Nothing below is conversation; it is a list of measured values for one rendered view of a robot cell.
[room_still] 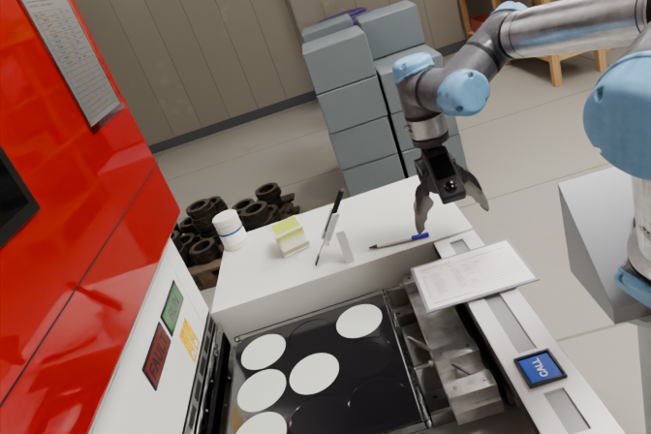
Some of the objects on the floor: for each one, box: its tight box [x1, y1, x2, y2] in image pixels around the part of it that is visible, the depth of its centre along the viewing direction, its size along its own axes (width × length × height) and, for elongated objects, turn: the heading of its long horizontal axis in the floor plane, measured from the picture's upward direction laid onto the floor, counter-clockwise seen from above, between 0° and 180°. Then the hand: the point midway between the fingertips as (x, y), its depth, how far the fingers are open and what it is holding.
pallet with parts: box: [171, 182, 300, 291], centre depth 345 cm, size 82×114×41 cm
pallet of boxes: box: [302, 0, 470, 198], centre depth 356 cm, size 120×77×115 cm, turn 36°
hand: (454, 225), depth 104 cm, fingers open, 14 cm apart
